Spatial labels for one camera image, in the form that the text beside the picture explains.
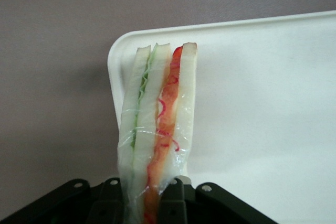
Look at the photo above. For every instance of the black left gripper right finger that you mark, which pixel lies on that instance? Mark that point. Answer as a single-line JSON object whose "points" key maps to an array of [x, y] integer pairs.
{"points": [[210, 205]]}

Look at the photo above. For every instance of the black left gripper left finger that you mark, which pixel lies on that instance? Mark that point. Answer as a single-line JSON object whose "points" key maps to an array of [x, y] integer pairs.
{"points": [[65, 203]]}

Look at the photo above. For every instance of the plastic-wrapped triangle sandwich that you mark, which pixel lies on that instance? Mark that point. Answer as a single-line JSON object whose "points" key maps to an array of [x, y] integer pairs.
{"points": [[152, 119]]}

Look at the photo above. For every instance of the white plastic tray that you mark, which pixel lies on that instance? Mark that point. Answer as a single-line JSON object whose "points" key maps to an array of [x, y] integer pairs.
{"points": [[262, 103]]}

